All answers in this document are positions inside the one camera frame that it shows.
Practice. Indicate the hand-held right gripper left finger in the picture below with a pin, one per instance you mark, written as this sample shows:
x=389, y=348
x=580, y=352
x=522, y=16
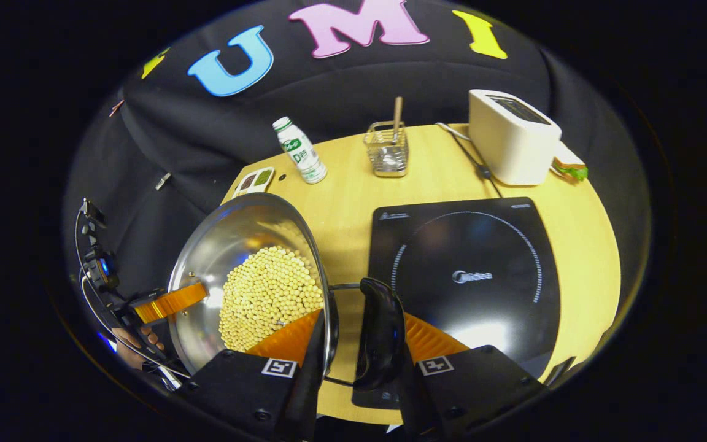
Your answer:
x=310, y=380

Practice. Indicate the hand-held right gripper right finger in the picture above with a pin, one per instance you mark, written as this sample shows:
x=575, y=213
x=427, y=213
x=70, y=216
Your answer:
x=482, y=383

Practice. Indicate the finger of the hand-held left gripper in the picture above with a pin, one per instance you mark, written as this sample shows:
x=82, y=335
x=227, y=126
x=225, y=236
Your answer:
x=169, y=302

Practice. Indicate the black induction cooktop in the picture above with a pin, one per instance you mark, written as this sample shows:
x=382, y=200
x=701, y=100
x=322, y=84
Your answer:
x=470, y=307

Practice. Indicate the pile of yellow soybeans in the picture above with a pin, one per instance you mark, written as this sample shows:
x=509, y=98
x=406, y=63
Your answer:
x=267, y=294

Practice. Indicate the silver cloth clip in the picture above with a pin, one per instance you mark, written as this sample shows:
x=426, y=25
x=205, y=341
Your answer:
x=163, y=181

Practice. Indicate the small white sauce dish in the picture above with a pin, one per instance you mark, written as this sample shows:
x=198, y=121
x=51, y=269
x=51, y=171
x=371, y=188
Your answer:
x=254, y=182

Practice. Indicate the pink cloth clip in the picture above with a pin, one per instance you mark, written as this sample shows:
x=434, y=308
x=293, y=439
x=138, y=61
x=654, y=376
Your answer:
x=116, y=108

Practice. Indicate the black backdrop cloth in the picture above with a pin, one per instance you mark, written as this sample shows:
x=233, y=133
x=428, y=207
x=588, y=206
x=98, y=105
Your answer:
x=206, y=135

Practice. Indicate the white green drink bottle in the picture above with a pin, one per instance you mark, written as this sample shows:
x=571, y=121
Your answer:
x=301, y=153

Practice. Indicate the sandwich with lettuce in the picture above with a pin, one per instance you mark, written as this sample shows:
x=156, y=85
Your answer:
x=571, y=164

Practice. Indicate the white toaster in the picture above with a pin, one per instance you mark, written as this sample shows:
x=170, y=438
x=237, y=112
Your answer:
x=513, y=141

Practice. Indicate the wooden utensil stick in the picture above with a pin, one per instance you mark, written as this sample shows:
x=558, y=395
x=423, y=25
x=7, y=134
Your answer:
x=397, y=116

